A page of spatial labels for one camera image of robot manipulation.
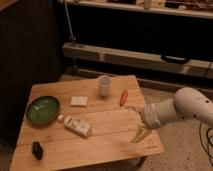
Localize metal stand pole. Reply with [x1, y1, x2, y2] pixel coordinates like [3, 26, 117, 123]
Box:
[63, 0, 77, 46]

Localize green round bowl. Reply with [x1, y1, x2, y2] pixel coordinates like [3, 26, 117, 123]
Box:
[26, 96, 60, 125]

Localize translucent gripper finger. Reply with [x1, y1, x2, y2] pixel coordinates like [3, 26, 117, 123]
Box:
[131, 125, 151, 143]
[125, 106, 142, 113]

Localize white lotion bottle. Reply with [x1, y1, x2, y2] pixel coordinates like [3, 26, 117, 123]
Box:
[58, 115, 91, 138]

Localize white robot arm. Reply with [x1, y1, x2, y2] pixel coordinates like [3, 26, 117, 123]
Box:
[127, 87, 213, 143]

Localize white upper shelf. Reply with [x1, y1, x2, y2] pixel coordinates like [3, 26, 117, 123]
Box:
[57, 0, 213, 19]

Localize white lower shelf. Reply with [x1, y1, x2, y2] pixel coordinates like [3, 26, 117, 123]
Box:
[62, 43, 213, 79]

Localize white square sponge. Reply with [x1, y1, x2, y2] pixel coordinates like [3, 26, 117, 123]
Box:
[70, 96, 88, 107]

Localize white shelf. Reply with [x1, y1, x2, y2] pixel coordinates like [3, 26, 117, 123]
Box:
[57, 0, 213, 19]
[62, 43, 213, 79]

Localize black floor cables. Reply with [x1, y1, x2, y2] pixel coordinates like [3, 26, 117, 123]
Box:
[198, 61, 213, 168]

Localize white ribbed gripper body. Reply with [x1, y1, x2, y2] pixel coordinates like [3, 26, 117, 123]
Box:
[141, 104, 162, 129]

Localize black eraser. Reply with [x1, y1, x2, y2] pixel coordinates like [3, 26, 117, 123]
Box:
[32, 141, 43, 160]

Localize orange carrot toy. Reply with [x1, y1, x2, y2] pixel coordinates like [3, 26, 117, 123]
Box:
[119, 90, 128, 107]

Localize black flat device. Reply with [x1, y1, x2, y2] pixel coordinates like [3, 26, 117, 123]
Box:
[161, 55, 190, 64]

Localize wooden table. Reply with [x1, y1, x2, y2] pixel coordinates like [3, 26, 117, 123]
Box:
[10, 75, 164, 171]

